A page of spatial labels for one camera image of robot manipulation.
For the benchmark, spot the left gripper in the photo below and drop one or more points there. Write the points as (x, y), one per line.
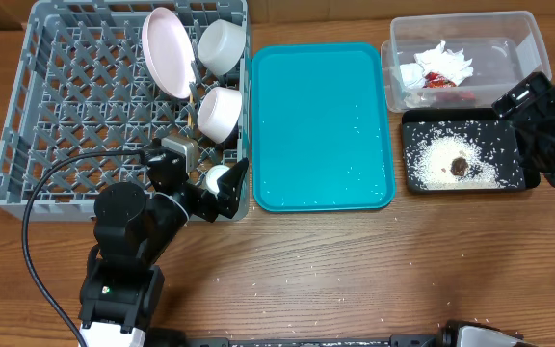
(226, 200)

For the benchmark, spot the white paper cup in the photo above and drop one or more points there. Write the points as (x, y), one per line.
(211, 178)

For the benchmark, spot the pink bowl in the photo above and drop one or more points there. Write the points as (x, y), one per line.
(219, 113)

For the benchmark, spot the wooden chopstick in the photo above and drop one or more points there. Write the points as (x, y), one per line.
(191, 111)

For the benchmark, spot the pink round plate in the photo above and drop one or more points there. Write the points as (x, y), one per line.
(168, 53)

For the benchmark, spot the grey-white bowl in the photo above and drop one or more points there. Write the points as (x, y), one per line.
(221, 46)

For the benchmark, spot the pile of rice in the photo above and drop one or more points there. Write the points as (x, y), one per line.
(451, 164)

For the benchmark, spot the red snack wrapper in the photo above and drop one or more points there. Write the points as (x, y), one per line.
(434, 80)

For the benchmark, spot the brown food scrap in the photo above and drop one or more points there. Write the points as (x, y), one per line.
(459, 167)

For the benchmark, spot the white napkin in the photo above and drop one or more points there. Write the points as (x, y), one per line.
(451, 64)

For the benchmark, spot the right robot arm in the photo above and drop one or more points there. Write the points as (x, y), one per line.
(530, 109)

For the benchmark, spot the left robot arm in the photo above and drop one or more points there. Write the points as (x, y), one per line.
(123, 285)

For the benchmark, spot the grey dishwasher rack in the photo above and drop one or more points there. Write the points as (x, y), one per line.
(83, 99)

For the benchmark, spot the black food waste tray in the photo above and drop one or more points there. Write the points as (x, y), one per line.
(412, 140)

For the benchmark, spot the teal plastic tray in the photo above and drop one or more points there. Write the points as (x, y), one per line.
(320, 129)

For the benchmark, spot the clear plastic bin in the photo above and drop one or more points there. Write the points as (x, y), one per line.
(503, 48)

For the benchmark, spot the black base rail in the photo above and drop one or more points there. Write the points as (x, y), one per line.
(306, 341)

